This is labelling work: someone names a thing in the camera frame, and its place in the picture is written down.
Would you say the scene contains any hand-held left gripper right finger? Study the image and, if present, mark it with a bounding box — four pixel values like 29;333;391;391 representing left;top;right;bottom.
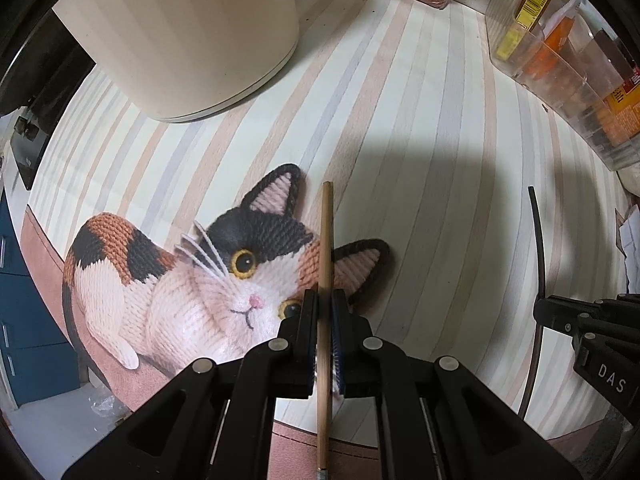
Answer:
331;289;583;480

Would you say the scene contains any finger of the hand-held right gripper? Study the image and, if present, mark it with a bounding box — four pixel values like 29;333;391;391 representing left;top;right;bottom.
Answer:
532;295;640;334

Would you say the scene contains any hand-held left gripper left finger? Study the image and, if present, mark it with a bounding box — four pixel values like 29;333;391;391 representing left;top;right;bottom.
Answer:
60;289;320;480

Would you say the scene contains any black chopstick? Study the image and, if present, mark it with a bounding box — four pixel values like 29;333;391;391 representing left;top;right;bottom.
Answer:
517;186;548;420

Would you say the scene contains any wooden chopstick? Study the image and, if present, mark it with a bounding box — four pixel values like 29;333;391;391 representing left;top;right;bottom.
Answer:
316;181;336;480

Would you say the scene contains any beige round utensil holder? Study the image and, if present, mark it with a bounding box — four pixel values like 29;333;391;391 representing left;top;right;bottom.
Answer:
51;0;301;123

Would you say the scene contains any white crumpled paper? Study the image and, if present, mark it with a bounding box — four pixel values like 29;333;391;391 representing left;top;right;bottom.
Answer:
614;204;640;295

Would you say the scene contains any clear plastic bag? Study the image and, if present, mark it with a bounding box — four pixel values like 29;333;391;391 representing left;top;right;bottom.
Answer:
89;391;132;419

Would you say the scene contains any brown orange seasoning packet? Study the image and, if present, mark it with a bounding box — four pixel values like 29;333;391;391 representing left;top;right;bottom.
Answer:
602;67;640;143

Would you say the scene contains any clear plastic organizer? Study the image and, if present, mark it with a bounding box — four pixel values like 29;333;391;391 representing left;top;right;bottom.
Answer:
485;0;640;171

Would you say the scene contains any striped cat print mat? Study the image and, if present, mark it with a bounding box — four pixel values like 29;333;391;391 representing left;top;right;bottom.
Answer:
20;0;633;480

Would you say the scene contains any blue cabinet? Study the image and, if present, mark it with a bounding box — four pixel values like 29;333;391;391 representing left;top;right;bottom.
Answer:
0;195;81;406

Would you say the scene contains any yellow seasoning packet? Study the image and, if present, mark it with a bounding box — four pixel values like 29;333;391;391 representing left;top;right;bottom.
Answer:
496;0;558;63

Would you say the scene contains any black induction cooktop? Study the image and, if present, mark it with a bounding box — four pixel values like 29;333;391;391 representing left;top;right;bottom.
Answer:
7;12;96;191

